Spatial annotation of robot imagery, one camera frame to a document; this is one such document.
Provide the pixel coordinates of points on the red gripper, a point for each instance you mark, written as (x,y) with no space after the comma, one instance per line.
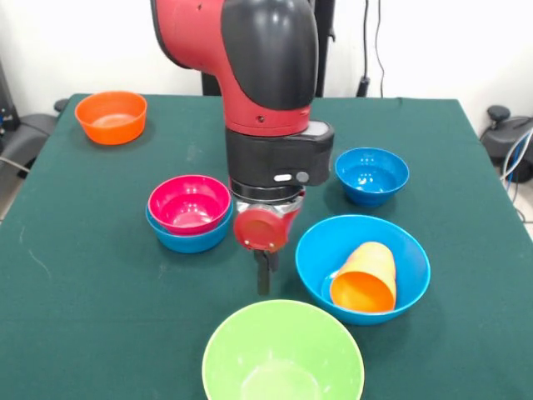
(260,229)

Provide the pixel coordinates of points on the large light blue bowl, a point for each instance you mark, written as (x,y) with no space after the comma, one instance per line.
(320,250)

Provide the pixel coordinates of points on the large green bowl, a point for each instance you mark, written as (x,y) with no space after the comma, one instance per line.
(283,354)

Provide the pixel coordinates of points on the orange cup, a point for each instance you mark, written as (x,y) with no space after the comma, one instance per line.
(366,287)

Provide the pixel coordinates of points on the small pink bowl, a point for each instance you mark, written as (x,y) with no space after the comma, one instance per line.
(187,204)

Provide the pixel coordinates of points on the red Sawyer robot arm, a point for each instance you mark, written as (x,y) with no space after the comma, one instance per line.
(258,83)

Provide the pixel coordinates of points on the small light blue bowl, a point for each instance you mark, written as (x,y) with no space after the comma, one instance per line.
(191,243)

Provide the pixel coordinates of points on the small dark blue bowl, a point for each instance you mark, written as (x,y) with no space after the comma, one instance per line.
(370,191)

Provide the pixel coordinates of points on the dark green table cloth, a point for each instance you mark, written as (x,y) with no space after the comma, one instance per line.
(83,312)

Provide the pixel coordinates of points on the orange bowl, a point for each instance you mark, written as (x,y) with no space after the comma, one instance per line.
(110,129)

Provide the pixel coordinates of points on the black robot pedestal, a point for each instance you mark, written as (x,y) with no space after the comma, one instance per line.
(325,50)

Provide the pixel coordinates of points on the black pedestal leg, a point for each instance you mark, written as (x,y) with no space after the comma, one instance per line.
(33,129)
(499,137)

